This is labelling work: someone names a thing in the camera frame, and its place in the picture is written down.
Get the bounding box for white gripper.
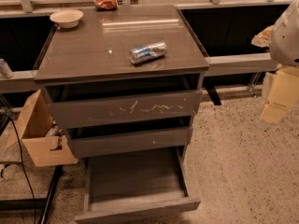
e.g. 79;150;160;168
251;0;299;124

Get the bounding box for blue silver redbull can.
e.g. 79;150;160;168
129;41;167;64

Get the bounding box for grey drawer cabinet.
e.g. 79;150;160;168
33;4;210;224

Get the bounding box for grey open bottom drawer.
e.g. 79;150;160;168
75;147;200;224

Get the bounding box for grey middle drawer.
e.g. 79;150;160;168
68;127;192;158

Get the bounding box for grey top drawer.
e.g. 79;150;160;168
49;90;202;129

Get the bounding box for silver can on ledge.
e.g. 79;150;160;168
0;59;14;78

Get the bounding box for grey metal railing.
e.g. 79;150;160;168
0;53;277;93

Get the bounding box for crumpled orange snack bag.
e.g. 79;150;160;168
94;0;118;10

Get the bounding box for white ceramic bowl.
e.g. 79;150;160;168
50;9;83;29

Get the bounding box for open cardboard box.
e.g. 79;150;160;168
6;90;78;167

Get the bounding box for black cable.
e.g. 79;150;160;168
0;114;38;224

